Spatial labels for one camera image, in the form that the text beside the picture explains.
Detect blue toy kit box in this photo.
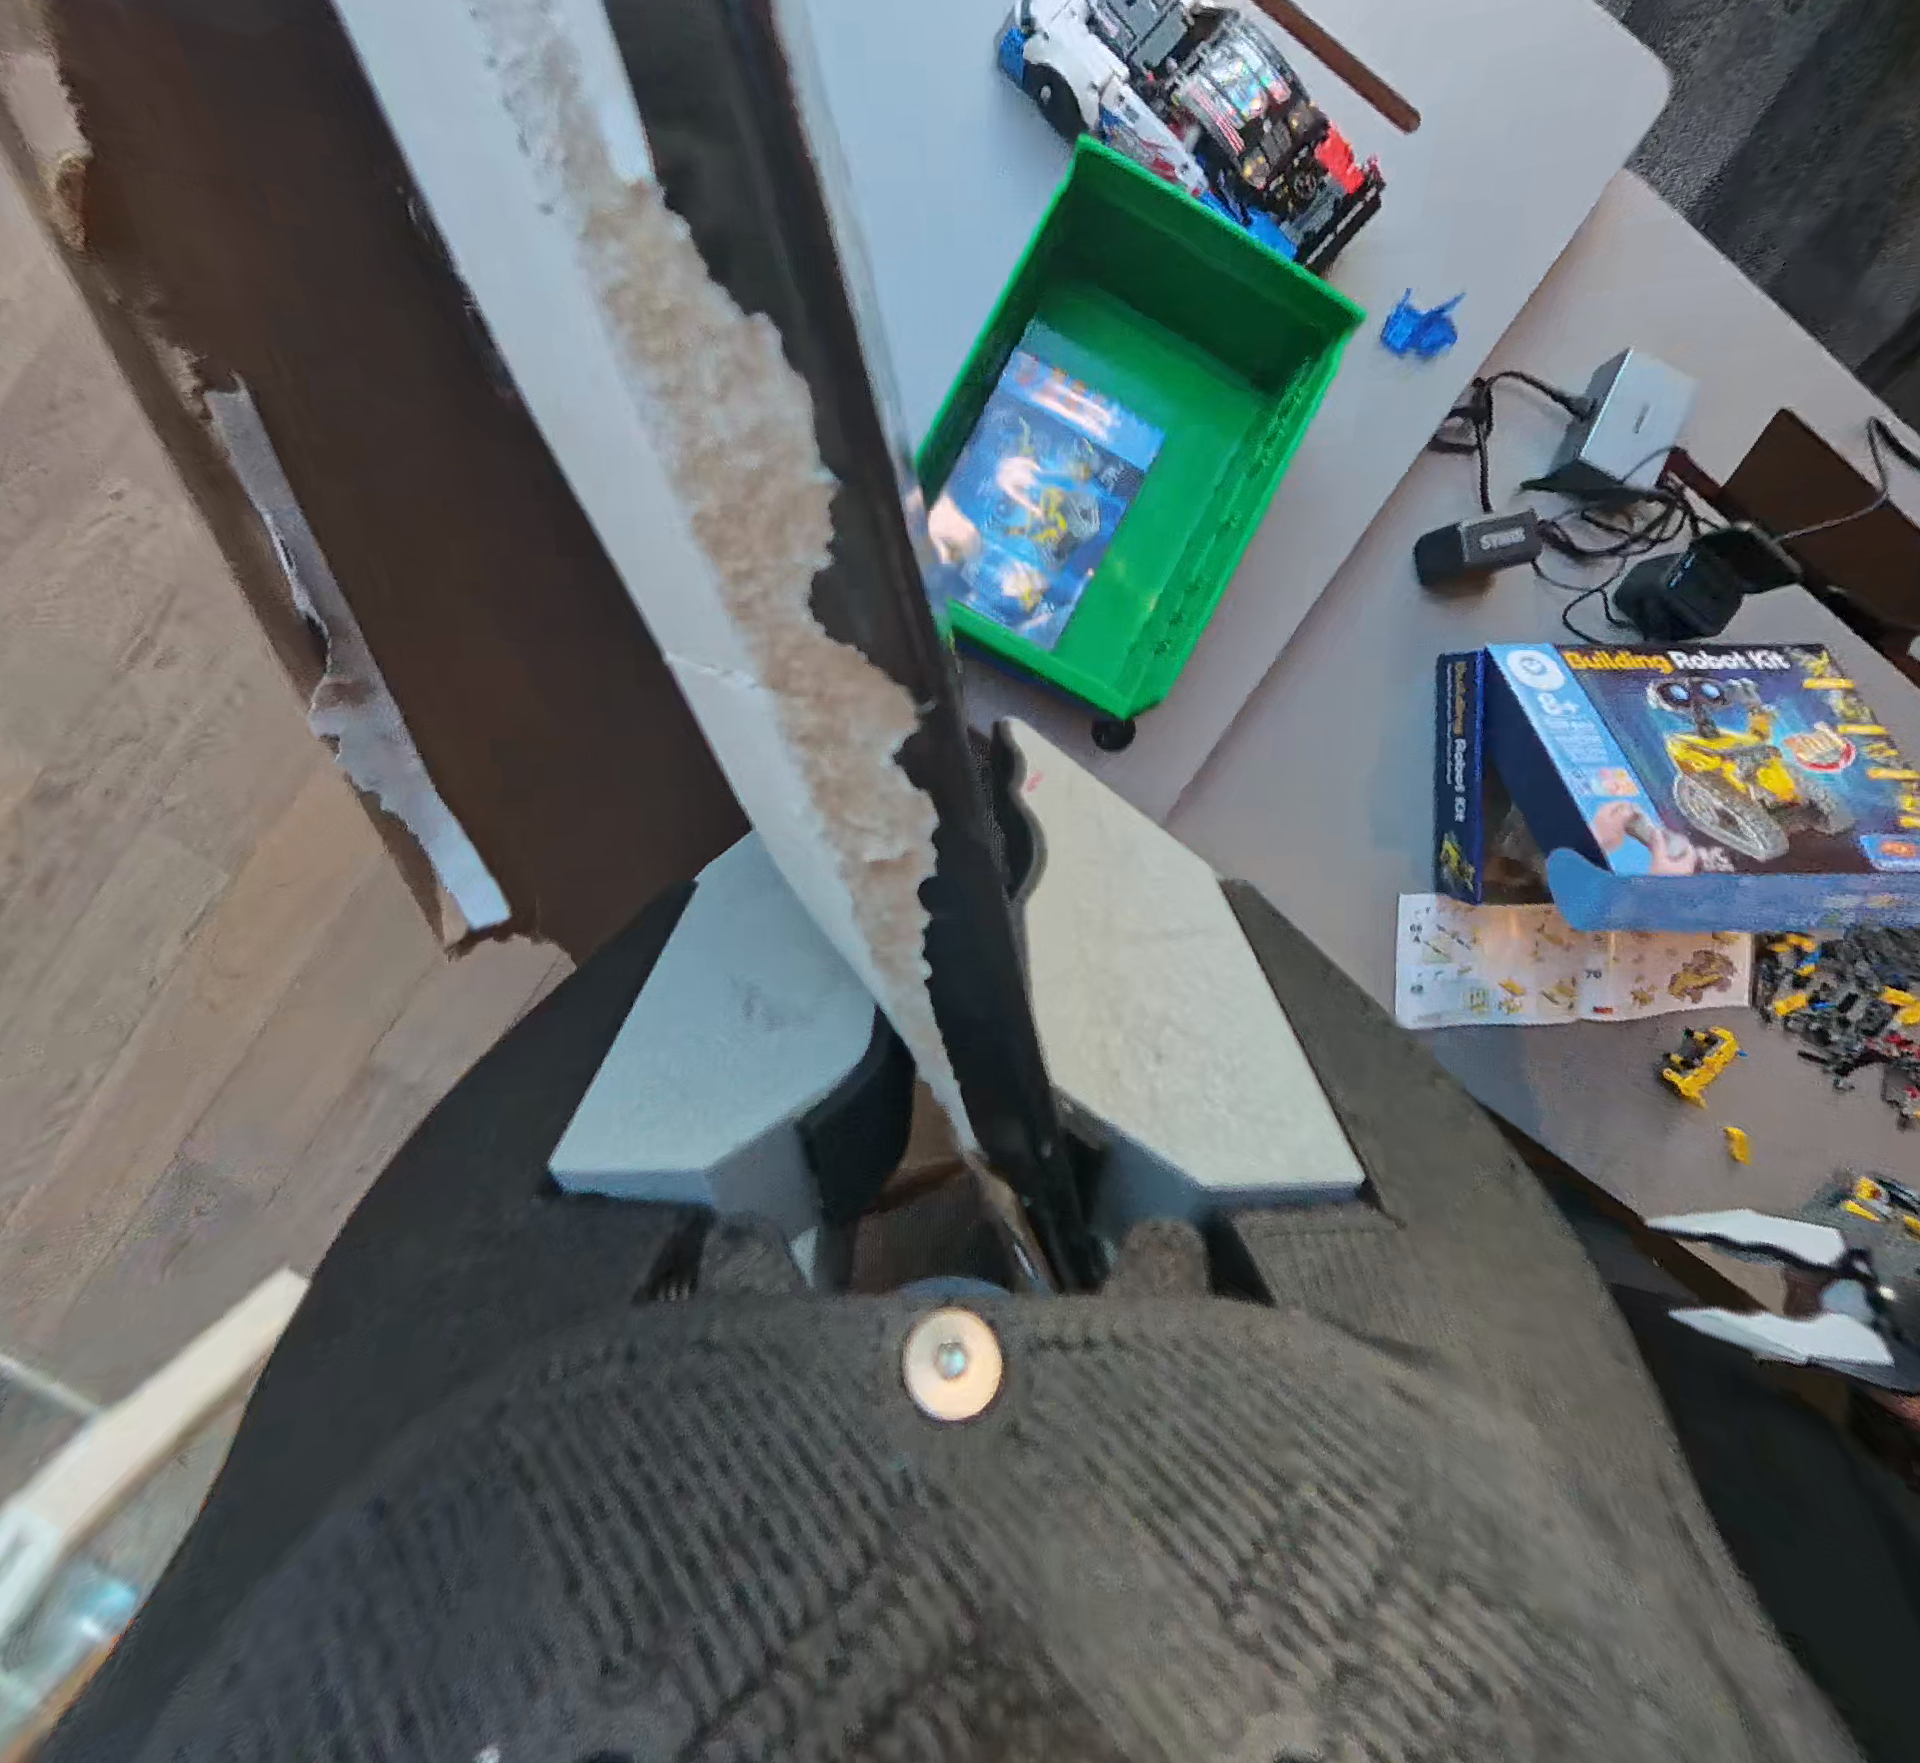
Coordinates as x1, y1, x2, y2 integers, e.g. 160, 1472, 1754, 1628
1434, 637, 1920, 936

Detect grey power adapter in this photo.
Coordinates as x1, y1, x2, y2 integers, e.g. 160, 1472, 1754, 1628
1546, 348, 1701, 483

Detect small black labelled device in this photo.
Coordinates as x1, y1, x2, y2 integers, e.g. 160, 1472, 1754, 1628
1412, 509, 1545, 591

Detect small blue toy piece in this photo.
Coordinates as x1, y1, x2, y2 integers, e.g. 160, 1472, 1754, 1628
1380, 288, 1469, 364

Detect torn cardboard box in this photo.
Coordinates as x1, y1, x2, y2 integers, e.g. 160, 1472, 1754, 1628
0, 0, 1114, 1293

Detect scattered toy brick parts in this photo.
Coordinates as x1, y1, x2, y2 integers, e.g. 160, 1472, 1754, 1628
1650, 922, 1920, 1239

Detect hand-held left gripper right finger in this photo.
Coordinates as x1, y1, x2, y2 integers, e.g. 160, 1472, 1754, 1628
992, 717, 1369, 1224

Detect black camera device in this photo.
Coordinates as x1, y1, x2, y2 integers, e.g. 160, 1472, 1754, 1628
1612, 523, 1803, 644

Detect white toy race car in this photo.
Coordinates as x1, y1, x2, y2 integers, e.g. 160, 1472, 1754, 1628
997, 0, 1390, 279

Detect green plastic bin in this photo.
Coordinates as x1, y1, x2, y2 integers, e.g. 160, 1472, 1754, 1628
915, 131, 1369, 755

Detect blue printed booklet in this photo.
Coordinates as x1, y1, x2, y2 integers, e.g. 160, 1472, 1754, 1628
928, 348, 1167, 656

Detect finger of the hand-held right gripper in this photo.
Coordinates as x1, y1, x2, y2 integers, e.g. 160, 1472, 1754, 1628
1643, 1202, 1881, 1289
1668, 1286, 1900, 1373

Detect black desk cables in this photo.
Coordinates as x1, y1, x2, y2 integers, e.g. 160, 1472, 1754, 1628
1424, 369, 1920, 644

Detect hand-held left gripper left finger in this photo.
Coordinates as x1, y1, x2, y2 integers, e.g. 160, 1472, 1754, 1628
546, 833, 912, 1229

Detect toy instruction booklet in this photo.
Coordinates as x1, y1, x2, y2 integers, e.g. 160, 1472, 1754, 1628
1395, 889, 1754, 1033

